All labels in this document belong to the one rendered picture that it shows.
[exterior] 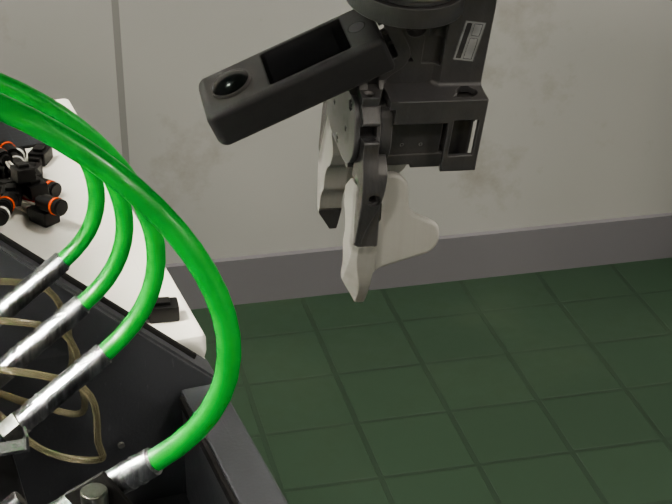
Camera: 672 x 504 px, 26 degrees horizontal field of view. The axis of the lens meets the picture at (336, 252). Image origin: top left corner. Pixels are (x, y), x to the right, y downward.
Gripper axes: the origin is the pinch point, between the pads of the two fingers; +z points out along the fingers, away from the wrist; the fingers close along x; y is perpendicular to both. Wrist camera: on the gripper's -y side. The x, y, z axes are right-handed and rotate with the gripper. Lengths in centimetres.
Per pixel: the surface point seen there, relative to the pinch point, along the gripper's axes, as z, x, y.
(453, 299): 164, 179, 88
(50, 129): -15.6, -7.7, -18.9
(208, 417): 0.6, -13.9, -10.6
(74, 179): 45, 71, -11
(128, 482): 5.6, -13.7, -15.1
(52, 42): 105, 205, -5
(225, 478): 34.1, 11.6, -3.4
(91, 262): 40, 49, -11
